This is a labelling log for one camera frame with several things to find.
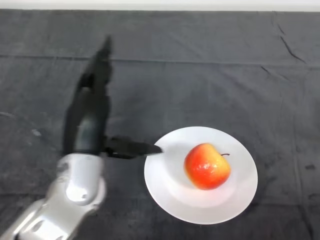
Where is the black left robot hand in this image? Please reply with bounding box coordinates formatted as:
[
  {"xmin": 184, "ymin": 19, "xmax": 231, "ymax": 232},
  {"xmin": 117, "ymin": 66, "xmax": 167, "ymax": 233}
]
[{"xmin": 61, "ymin": 34, "xmax": 165, "ymax": 160}]

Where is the red yellow apple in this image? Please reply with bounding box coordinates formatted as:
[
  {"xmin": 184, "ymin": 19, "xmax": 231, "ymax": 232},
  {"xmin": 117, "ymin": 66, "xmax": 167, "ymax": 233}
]
[{"xmin": 184, "ymin": 142, "xmax": 232, "ymax": 191}]

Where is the white round plate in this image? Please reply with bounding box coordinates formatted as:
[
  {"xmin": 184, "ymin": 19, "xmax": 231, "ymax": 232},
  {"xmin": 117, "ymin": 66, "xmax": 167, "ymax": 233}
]
[{"xmin": 143, "ymin": 126, "xmax": 259, "ymax": 225}]

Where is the black cloth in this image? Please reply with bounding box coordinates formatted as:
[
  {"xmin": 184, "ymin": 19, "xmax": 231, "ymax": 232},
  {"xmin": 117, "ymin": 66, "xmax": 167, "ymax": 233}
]
[{"xmin": 0, "ymin": 8, "xmax": 320, "ymax": 240}]

